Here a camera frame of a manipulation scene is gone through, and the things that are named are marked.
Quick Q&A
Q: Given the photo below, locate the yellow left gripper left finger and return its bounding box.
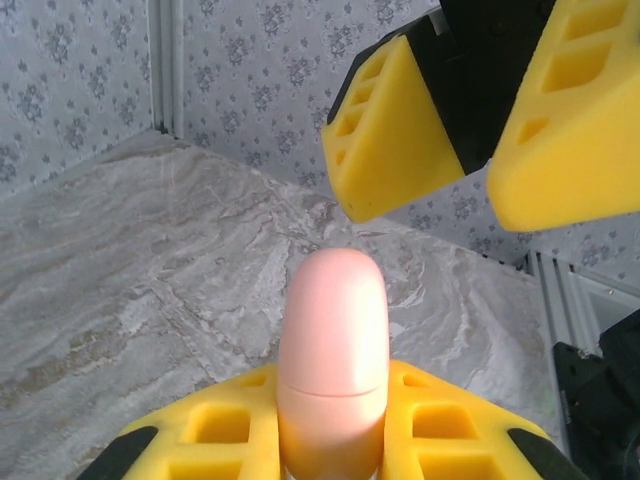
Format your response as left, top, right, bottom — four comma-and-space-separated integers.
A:
74, 363, 282, 480

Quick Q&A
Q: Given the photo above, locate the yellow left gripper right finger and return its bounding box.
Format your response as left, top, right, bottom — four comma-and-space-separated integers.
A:
380, 358, 594, 480

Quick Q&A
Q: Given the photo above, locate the aluminium table edge rail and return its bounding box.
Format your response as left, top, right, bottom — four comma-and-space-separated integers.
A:
522, 247, 640, 361

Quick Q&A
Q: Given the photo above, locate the aluminium frame post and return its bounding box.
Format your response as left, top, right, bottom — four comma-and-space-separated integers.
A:
148, 0, 187, 140

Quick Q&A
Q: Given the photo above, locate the pink earbud charging case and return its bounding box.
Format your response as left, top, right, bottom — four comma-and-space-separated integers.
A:
277, 248, 391, 480

